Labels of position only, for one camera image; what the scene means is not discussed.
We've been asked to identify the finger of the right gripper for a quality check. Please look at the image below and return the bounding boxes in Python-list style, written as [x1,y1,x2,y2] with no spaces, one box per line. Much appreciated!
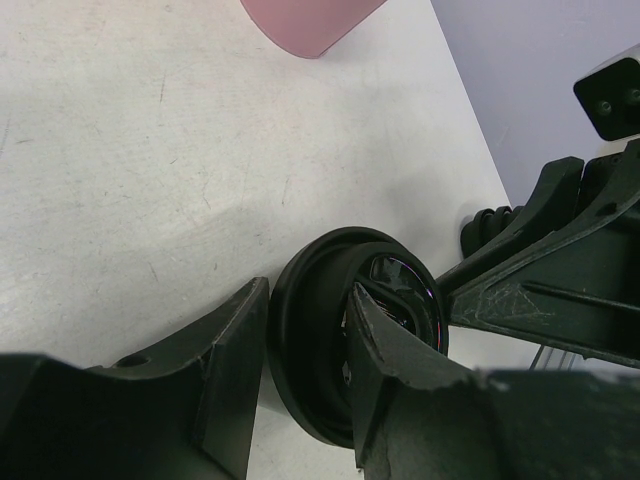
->
[438,181,639,368]
[449,157,585,280]

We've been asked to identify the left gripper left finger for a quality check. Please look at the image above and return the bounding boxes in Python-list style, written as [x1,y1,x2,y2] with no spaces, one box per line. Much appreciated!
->
[1,277,269,479]

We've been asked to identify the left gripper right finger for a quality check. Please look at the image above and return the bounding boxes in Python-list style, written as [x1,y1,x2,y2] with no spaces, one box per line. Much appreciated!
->
[349,287,639,479]

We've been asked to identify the black cup lid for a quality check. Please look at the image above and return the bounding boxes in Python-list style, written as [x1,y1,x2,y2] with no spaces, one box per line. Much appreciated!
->
[266,226,449,448]

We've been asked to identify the stack of black lids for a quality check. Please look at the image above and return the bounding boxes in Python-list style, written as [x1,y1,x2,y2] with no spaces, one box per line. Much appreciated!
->
[460,206,521,258]

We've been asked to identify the pink straw holder cup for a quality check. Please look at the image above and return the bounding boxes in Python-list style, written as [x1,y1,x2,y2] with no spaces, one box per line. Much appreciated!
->
[241,0,385,59]

